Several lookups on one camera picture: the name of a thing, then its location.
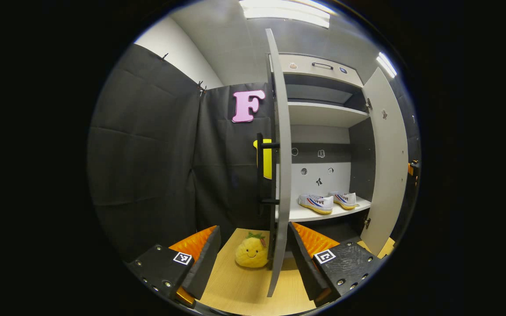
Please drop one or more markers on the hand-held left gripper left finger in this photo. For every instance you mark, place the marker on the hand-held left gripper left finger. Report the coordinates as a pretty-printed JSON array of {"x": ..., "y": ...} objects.
[{"x": 202, "y": 267}]

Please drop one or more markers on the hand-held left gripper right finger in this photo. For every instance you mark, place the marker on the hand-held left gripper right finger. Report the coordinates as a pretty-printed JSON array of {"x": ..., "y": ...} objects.
[{"x": 305, "y": 267}]

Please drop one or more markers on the small ceiling light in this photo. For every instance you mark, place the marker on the small ceiling light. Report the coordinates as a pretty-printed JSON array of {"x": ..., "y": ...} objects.
[{"x": 386, "y": 65}]

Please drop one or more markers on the black backdrop cloth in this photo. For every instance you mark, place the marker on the black backdrop cloth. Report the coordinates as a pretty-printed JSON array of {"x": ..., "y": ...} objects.
[
  {"x": 413, "y": 131},
  {"x": 147, "y": 166}
]

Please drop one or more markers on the grey shoe cabinet door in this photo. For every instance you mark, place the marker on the grey shoe cabinet door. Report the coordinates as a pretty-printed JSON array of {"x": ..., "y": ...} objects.
[
  {"x": 387, "y": 175},
  {"x": 284, "y": 175}
]

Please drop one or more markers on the grey shoe cabinet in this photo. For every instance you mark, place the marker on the grey shoe cabinet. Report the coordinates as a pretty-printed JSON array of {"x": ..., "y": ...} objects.
[{"x": 323, "y": 114}]

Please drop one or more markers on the large ceiling light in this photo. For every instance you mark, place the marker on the large ceiling light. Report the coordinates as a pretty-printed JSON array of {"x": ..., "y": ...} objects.
[{"x": 286, "y": 11}]

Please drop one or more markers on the white striped canvas shoe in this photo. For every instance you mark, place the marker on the white striped canvas shoe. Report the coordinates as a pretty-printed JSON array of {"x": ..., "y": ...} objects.
[
  {"x": 345, "y": 199},
  {"x": 316, "y": 204}
]

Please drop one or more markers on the yellow pineapple plush toy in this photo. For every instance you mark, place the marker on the yellow pineapple plush toy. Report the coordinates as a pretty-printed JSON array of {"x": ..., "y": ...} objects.
[{"x": 251, "y": 256}]

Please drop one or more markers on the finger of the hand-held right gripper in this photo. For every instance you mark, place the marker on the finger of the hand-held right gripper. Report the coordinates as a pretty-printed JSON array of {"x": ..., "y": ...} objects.
[{"x": 410, "y": 170}]

